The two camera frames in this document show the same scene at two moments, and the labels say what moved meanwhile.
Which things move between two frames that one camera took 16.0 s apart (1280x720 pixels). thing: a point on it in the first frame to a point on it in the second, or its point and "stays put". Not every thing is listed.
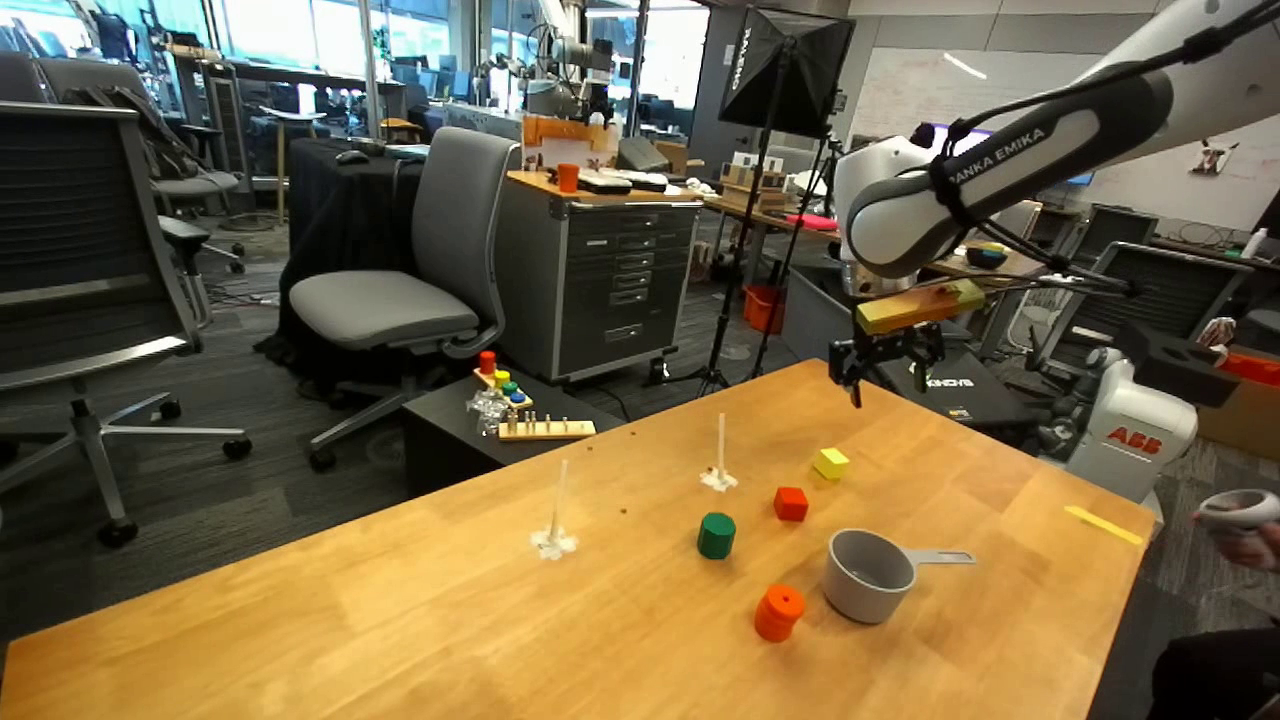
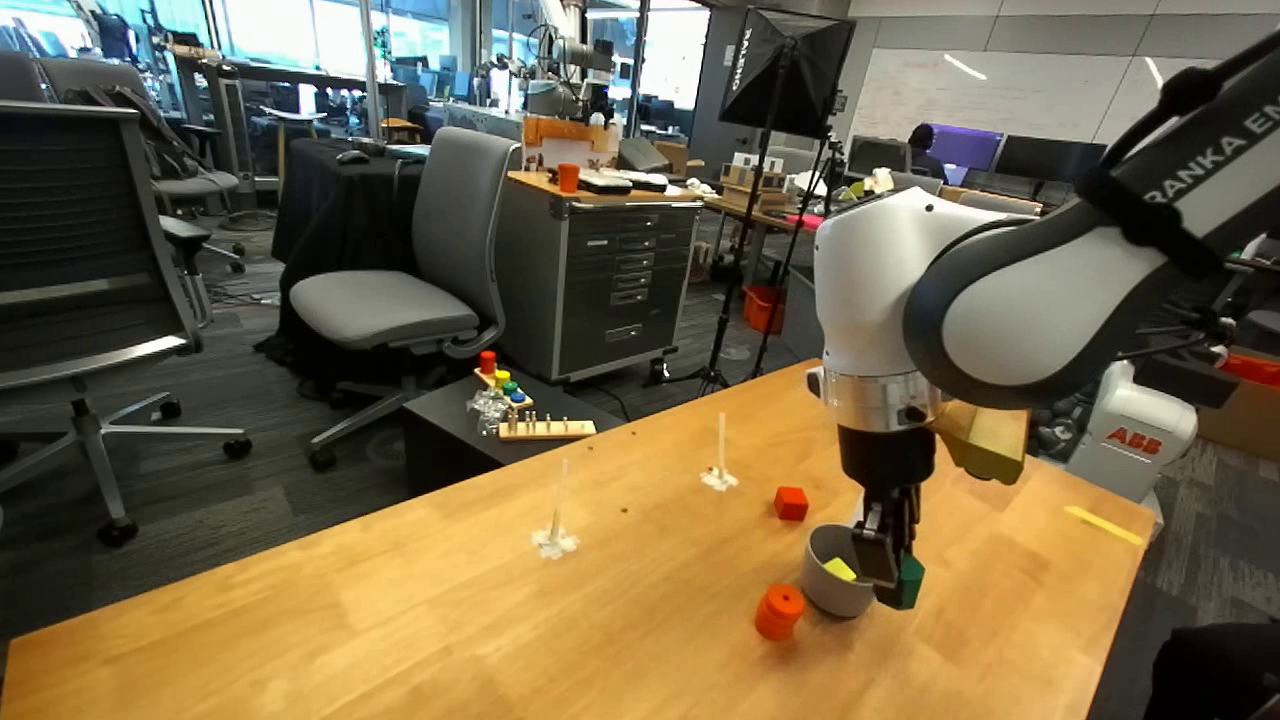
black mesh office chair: (88, 289) stays put
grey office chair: (450, 302) stays put
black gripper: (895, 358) to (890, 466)
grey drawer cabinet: (591, 278) stays put
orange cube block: (790, 507) stays put
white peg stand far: (719, 479) stays put
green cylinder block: (714, 539) to (911, 579)
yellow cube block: (829, 466) to (843, 569)
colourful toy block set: (497, 411) stays put
